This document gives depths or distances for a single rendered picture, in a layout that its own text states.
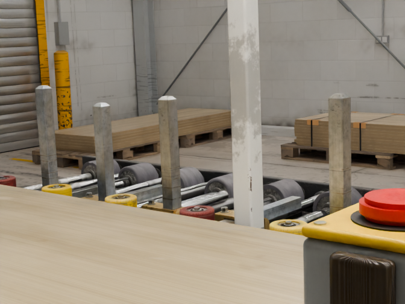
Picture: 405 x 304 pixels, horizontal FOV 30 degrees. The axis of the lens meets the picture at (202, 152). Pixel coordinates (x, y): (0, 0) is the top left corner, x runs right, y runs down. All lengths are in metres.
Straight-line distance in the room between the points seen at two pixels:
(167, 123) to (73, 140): 5.78
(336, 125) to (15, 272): 0.72
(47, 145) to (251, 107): 0.87
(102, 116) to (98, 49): 7.80
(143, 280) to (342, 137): 0.57
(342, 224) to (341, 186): 1.29
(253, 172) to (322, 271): 1.27
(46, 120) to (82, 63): 7.43
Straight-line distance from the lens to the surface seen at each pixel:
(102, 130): 2.10
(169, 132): 1.93
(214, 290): 1.23
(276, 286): 1.24
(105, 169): 2.12
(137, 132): 7.90
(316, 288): 0.36
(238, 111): 1.61
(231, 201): 2.22
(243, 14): 1.59
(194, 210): 1.73
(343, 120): 1.62
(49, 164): 2.31
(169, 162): 1.94
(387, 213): 0.35
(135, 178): 2.59
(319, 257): 0.36
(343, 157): 1.64
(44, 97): 2.29
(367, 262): 0.34
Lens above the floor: 1.31
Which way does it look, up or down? 9 degrees down
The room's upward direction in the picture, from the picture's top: 2 degrees counter-clockwise
